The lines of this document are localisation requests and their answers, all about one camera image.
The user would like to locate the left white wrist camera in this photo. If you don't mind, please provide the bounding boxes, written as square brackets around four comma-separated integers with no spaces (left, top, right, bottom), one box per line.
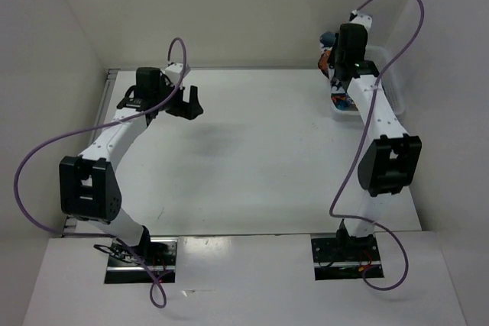
[164,63,191,86]

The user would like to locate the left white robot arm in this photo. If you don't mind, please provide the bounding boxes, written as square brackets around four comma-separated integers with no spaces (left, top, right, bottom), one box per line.
[59,63,203,265]

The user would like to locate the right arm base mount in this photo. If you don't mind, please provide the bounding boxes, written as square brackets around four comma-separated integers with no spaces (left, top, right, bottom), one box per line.
[311,234,384,281]

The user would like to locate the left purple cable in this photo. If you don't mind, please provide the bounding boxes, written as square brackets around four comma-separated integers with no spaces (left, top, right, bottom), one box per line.
[14,37,190,310]

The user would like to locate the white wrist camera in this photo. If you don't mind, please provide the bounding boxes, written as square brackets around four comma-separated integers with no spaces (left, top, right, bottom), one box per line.
[164,63,191,86]
[348,9,373,33]

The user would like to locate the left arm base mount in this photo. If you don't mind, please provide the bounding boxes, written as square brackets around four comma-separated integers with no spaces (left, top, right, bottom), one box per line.
[93,237,178,284]

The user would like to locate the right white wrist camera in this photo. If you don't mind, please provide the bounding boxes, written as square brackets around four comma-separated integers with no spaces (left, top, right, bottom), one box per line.
[348,9,373,33]

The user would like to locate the aluminium table edge rail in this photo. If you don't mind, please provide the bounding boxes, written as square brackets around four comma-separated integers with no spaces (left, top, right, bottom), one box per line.
[59,69,121,227]

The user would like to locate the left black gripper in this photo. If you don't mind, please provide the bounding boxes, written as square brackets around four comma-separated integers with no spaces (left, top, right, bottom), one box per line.
[154,77,203,121]

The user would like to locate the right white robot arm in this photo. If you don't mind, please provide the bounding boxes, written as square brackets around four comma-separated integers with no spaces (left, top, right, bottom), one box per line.
[333,23,422,260]

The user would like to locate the white plastic basket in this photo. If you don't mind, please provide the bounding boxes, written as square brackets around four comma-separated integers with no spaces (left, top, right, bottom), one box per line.
[331,45,405,123]

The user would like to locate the patterned blue orange shorts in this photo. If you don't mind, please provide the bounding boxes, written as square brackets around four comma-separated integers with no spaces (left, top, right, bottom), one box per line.
[317,31,357,112]

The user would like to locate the purple cable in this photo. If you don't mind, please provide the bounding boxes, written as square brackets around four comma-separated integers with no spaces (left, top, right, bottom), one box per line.
[14,37,190,310]
[329,0,426,291]

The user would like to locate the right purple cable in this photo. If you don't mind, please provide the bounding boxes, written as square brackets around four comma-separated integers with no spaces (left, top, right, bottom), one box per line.
[329,0,426,291]

